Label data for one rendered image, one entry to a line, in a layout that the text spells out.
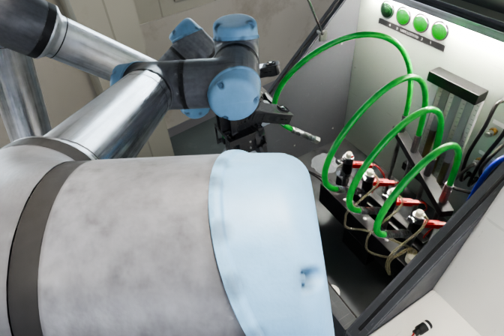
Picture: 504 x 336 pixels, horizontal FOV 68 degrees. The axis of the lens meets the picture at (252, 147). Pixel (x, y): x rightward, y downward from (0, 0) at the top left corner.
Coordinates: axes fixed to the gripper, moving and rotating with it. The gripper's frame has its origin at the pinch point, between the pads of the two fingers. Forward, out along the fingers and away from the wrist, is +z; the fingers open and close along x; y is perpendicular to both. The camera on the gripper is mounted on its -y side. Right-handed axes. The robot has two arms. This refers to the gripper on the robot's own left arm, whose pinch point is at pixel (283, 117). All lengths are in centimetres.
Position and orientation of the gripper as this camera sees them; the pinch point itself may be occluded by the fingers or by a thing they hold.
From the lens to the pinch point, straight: 100.8
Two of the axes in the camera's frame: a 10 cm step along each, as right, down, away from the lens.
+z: 7.1, 6.5, 2.6
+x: -1.1, 4.8, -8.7
